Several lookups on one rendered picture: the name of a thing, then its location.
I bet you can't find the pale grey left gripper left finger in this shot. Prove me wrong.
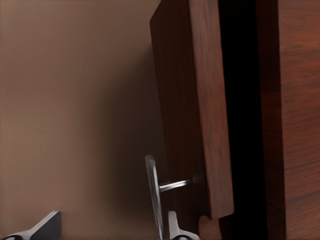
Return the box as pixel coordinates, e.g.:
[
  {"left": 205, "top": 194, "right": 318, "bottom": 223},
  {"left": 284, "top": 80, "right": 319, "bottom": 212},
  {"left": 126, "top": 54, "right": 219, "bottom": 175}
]
[{"left": 0, "top": 210, "right": 62, "bottom": 240}]

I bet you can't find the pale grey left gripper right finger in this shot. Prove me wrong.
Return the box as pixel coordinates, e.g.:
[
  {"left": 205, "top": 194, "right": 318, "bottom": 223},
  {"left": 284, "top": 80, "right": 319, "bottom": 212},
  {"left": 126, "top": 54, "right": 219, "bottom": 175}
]
[{"left": 166, "top": 211, "right": 201, "bottom": 240}]

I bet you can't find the silver metal drawer handle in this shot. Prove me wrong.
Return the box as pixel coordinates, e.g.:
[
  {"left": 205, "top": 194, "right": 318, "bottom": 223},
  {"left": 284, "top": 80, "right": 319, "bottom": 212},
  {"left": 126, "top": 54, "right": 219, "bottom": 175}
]
[{"left": 144, "top": 154, "right": 195, "bottom": 240}]

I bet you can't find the dark wooden drawer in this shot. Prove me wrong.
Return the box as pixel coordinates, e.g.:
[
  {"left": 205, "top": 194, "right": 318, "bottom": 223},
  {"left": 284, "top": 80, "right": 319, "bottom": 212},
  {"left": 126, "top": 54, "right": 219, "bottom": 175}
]
[{"left": 149, "top": 0, "right": 235, "bottom": 240}]

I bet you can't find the dark wooden cabinet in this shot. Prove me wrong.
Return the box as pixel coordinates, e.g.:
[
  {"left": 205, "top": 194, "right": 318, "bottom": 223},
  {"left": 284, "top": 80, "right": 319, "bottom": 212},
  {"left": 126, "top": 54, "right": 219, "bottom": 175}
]
[{"left": 218, "top": 0, "right": 320, "bottom": 240}]

